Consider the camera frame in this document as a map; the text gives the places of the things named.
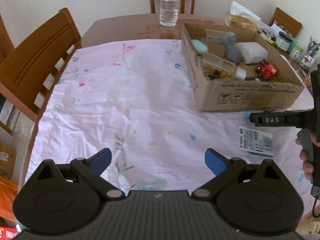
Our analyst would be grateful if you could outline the pink floral tablecloth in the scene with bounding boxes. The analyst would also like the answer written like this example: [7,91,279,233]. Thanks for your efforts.
[24,39,320,198]

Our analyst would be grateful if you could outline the clear plastic water bottle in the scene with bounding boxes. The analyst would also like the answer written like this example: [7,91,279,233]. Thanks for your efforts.
[159,0,181,27]

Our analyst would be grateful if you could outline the red printed packet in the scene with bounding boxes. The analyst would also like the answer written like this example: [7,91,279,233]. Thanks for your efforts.
[0,226,19,240]

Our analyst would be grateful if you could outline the green and white carton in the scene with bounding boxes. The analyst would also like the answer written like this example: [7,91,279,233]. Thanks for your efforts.
[290,42,307,61]

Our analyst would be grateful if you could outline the glass jar with dark lid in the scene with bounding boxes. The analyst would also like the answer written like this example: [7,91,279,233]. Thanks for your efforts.
[275,31,296,51]

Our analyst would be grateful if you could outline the gold snack packet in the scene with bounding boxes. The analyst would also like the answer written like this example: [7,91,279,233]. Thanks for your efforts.
[226,14,261,32]

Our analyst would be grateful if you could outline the pink card case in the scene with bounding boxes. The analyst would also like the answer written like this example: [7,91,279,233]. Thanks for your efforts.
[239,126,274,159]

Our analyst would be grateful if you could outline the white translucent plastic box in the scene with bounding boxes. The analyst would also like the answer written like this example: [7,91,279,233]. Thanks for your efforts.
[236,42,269,65]

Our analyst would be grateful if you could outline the orange bag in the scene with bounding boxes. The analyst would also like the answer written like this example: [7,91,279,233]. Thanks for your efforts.
[0,176,19,223]

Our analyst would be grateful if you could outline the person's right hand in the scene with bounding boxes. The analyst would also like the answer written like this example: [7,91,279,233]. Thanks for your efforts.
[295,137,315,181]

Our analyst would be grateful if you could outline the grey elephant toy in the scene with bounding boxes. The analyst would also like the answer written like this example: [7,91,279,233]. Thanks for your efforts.
[216,33,247,64]

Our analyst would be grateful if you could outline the teal oval soap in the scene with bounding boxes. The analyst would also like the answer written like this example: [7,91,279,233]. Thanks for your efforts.
[191,39,209,56]

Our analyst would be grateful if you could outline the silver tape roll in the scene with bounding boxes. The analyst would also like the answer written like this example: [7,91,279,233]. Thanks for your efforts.
[234,67,248,81]

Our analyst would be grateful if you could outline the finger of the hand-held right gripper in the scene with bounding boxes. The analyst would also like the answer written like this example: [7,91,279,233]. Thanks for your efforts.
[249,112,262,127]

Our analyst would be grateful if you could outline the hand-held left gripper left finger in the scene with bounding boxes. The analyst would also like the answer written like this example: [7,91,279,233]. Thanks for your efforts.
[34,148,125,200]

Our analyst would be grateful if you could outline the crumpled beige paper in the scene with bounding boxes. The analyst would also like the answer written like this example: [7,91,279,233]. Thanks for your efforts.
[297,217,320,240]

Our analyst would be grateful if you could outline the pile of papers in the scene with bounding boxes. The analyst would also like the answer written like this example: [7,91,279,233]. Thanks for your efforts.
[257,24,278,41]

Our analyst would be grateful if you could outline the empty clear plastic jar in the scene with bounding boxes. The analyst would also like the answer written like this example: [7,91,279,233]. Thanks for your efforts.
[205,29,235,41]

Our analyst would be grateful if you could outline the red fire truck toy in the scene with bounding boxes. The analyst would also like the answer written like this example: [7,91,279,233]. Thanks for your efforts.
[255,59,279,81]

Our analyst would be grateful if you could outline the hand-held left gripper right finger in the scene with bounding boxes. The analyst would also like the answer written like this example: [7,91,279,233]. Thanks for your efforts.
[191,148,284,200]

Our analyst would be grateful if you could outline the clear jar of gold candies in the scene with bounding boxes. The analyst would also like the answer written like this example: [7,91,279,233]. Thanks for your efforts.
[202,53,237,81]

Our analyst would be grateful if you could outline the white tissue paper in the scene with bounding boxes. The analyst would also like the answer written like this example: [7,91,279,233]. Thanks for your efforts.
[226,1,262,22]

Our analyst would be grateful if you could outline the brown cardboard box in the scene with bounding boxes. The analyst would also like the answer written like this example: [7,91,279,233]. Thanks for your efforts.
[180,22,306,113]

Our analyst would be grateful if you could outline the small brown carton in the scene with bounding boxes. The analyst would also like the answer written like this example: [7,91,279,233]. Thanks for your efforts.
[0,141,17,181]

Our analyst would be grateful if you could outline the black cable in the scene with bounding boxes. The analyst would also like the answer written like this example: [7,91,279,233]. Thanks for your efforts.
[311,194,320,218]

